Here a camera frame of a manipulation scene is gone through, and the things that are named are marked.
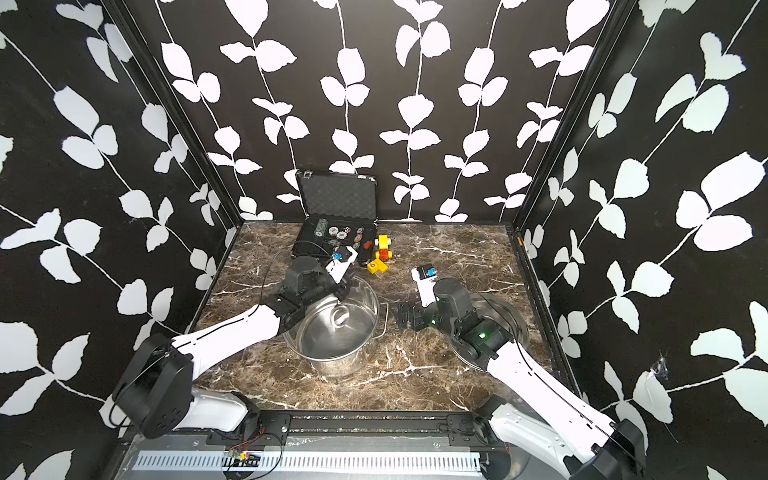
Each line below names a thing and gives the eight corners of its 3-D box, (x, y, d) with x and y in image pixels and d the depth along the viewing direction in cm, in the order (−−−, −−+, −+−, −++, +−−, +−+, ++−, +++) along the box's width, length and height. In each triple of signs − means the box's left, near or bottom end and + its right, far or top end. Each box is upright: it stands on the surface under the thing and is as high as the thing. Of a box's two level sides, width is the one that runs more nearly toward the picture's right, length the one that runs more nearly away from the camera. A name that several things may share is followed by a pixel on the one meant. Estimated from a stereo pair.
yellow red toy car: (375, 261, 111) (374, 252, 107) (376, 243, 117) (375, 234, 113) (392, 261, 111) (392, 252, 107) (392, 243, 117) (392, 234, 113)
